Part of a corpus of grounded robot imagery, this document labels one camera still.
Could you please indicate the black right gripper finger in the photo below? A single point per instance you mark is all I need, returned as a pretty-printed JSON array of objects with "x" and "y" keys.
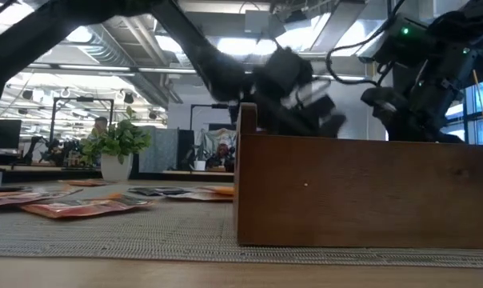
[
  {"x": 421, "y": 134},
  {"x": 385, "y": 104}
]

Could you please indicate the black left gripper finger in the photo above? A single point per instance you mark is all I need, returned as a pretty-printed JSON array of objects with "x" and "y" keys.
[
  {"x": 297, "y": 127},
  {"x": 332, "y": 126}
]

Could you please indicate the wooden three-compartment box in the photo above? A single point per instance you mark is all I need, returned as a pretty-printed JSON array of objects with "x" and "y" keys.
[{"x": 345, "y": 192}]

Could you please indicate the dark purple blackcurrant tea packet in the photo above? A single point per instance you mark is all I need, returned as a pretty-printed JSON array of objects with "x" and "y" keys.
[
  {"x": 153, "y": 191},
  {"x": 5, "y": 189}
]

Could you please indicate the small red tea packet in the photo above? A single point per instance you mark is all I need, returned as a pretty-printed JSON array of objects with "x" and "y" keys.
[{"x": 83, "y": 183}]

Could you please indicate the peach passion fruit tea packet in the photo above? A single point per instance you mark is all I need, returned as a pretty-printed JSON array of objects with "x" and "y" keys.
[
  {"x": 33, "y": 198},
  {"x": 85, "y": 208}
]

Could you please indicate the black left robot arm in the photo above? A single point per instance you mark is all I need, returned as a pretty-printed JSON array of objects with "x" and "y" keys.
[{"x": 213, "y": 68}]

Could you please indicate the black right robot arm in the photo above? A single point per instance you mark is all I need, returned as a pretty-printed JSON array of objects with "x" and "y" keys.
[{"x": 465, "y": 24}]

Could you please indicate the linear ceiling light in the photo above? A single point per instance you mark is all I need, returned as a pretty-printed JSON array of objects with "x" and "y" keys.
[
  {"x": 93, "y": 68},
  {"x": 357, "y": 77}
]

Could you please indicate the person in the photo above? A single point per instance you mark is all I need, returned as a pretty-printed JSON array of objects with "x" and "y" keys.
[
  {"x": 223, "y": 154},
  {"x": 100, "y": 126}
]

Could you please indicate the grey ceiling junction box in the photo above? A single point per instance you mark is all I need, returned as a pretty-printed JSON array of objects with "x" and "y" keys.
[{"x": 257, "y": 22}]

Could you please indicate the pale teal drape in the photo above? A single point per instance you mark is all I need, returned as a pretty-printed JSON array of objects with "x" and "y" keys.
[{"x": 209, "y": 138}]

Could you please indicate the small white plant pot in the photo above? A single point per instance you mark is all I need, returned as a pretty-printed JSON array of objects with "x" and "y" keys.
[{"x": 200, "y": 165}]

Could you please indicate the black panel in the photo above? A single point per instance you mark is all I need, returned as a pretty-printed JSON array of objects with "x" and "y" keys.
[{"x": 185, "y": 148}]

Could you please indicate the grey partition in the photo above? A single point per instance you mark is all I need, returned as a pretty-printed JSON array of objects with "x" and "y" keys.
[{"x": 159, "y": 150}]

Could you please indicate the black ceiling spotlight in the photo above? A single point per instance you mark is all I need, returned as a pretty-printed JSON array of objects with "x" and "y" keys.
[
  {"x": 128, "y": 98},
  {"x": 27, "y": 95}
]

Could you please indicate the green plant in white pot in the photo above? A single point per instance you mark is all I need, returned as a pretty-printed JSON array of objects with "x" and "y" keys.
[{"x": 115, "y": 168}]

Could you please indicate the grey woven placemat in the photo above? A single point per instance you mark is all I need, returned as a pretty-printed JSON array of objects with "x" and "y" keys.
[{"x": 145, "y": 236}]

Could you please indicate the black background robot arms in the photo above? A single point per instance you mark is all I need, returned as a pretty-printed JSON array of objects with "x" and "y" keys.
[{"x": 57, "y": 154}]

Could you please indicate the long background table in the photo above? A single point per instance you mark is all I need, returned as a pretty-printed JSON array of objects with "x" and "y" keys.
[{"x": 45, "y": 174}]

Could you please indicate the black background monitor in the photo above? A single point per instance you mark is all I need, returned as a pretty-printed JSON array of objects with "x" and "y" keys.
[{"x": 3, "y": 134}]

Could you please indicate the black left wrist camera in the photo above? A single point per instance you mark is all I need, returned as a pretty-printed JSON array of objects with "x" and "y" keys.
[{"x": 285, "y": 68}]

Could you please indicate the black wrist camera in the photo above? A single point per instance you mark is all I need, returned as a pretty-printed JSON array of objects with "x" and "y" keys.
[
  {"x": 285, "y": 68},
  {"x": 397, "y": 40}
]

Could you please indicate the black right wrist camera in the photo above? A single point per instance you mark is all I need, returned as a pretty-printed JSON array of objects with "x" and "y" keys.
[{"x": 397, "y": 40}]

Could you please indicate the black station frame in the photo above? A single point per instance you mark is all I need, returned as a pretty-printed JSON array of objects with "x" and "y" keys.
[
  {"x": 81, "y": 99},
  {"x": 219, "y": 106}
]

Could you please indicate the rectangular silver ventilation duct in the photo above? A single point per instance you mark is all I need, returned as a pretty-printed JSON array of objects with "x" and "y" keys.
[{"x": 345, "y": 24}]

